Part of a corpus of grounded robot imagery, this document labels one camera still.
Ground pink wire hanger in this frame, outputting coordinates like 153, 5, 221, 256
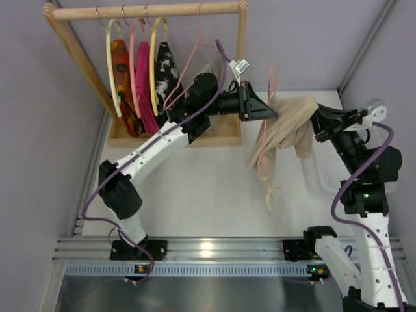
162, 1, 214, 111
257, 62, 280, 179

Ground beige trousers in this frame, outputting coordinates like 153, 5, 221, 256
247, 95, 319, 211

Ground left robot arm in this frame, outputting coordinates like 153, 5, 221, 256
98, 73, 278, 258

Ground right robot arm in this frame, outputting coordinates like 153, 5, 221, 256
304, 103, 415, 311

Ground grey trousers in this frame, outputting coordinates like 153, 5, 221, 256
191, 54, 223, 94

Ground black white patterned trousers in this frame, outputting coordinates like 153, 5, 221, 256
155, 41, 186, 127

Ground yellow plastic hanger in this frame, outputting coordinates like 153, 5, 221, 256
149, 17, 168, 117

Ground magenta trousers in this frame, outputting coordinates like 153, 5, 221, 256
135, 41, 160, 135

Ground cream plastic hanger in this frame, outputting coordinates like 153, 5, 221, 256
105, 19, 122, 118

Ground pink plastic hanger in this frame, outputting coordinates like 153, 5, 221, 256
129, 18, 146, 118

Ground orange camouflage trousers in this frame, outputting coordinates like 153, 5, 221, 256
110, 39, 144, 138

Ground wooden clothes rack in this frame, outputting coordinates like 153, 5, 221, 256
42, 1, 248, 148

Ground white plastic basket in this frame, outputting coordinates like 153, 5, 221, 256
312, 123, 402, 193

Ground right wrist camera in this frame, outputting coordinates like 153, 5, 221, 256
359, 98, 387, 130

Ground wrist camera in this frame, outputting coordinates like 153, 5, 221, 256
359, 98, 387, 130
228, 58, 250, 86

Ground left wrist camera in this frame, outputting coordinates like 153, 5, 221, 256
228, 58, 250, 86

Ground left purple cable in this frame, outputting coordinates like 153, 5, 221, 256
81, 38, 230, 283

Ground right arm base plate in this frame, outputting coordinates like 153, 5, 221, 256
282, 239, 322, 262

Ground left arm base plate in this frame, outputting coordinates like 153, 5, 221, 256
110, 240, 168, 261

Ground aluminium mounting rail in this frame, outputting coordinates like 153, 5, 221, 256
51, 214, 407, 277

